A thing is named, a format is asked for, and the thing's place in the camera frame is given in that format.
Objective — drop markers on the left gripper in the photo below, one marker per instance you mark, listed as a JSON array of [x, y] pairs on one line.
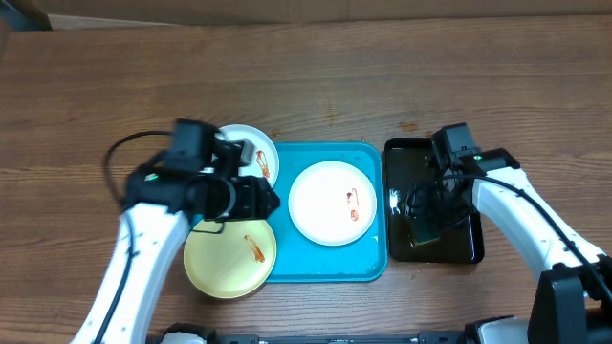
[[251, 199]]

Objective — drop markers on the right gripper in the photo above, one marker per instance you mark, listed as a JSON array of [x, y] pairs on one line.
[[424, 207]]

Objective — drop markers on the white plate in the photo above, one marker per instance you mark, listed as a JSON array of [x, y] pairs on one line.
[[332, 203], [265, 160]]

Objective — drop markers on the green yellow sponge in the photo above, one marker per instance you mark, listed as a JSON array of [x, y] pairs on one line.
[[423, 225]]

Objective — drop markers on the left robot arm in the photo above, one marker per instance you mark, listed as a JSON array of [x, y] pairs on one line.
[[191, 195]]

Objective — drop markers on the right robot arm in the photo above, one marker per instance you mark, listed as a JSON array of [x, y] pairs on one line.
[[573, 295]]

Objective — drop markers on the black water tray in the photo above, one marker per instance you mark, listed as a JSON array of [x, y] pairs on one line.
[[404, 163]]

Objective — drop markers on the teal plastic tray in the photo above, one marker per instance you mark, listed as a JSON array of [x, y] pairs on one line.
[[300, 260]]

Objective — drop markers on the yellow plate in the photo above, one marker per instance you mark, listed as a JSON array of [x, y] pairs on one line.
[[229, 260]]

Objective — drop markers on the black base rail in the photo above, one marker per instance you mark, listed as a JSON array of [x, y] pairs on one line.
[[183, 333]]

